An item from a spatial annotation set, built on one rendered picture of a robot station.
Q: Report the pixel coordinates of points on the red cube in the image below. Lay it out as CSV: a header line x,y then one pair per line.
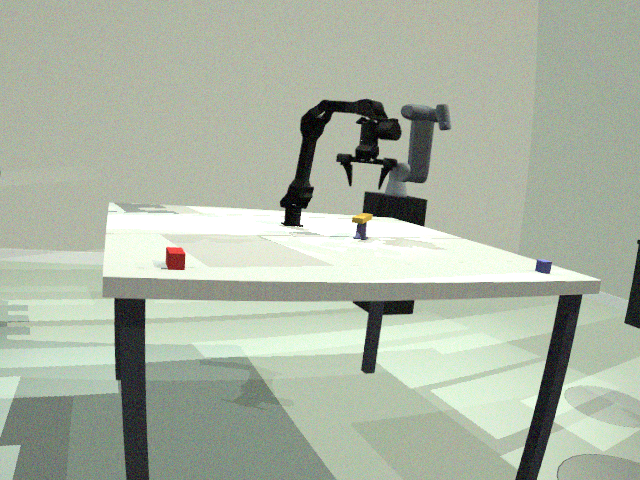
x,y
175,258

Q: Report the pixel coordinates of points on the yellow bar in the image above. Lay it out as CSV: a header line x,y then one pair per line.
x,y
362,218

